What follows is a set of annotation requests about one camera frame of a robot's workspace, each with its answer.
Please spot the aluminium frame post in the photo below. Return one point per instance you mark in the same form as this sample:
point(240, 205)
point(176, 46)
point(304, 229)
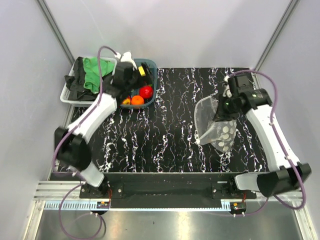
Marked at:
point(292, 5)
point(55, 29)

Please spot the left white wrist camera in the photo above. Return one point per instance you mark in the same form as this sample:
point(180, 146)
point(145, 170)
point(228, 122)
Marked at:
point(127, 58)

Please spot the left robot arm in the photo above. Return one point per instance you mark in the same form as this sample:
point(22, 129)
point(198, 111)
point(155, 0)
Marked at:
point(71, 144)

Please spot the blue translucent plastic tub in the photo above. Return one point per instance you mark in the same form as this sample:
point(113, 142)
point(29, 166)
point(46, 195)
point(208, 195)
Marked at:
point(150, 100)

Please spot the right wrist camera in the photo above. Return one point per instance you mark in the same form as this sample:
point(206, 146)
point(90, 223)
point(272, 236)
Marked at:
point(226, 92)

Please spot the green cloth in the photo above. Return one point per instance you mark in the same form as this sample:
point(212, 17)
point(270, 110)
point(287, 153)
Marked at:
point(92, 74)

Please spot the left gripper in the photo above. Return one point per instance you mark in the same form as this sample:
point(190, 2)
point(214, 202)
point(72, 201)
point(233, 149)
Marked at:
point(145, 80)

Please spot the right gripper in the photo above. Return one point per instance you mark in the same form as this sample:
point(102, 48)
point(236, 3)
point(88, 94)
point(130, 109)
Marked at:
point(220, 115)

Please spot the right aluminium frame post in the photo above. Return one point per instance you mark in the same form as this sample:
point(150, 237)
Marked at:
point(292, 5)

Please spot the red fake apple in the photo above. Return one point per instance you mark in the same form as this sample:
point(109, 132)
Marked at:
point(146, 92)

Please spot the white plastic basket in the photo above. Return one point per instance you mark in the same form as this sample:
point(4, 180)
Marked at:
point(67, 95)

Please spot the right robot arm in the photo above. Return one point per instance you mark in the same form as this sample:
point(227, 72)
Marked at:
point(286, 172)

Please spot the red yellow fake peach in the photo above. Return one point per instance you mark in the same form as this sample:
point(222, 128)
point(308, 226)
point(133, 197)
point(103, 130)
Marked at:
point(126, 101)

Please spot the black cloth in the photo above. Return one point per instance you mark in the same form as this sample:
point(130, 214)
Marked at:
point(84, 84)

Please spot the orange fake fruit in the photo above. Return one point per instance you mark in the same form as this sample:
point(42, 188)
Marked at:
point(137, 100)

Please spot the clear polka dot zip bag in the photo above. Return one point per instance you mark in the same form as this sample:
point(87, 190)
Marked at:
point(210, 130)

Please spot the slotted cable duct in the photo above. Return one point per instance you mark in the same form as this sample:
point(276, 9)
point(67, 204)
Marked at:
point(96, 206)

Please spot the yellow fake lemon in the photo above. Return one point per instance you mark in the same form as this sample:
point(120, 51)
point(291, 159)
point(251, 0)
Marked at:
point(141, 71)

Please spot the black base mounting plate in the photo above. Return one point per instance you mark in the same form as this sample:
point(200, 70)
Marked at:
point(166, 191)

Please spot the left aluminium frame post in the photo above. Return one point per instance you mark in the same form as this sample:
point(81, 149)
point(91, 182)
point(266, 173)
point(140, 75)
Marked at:
point(55, 29)

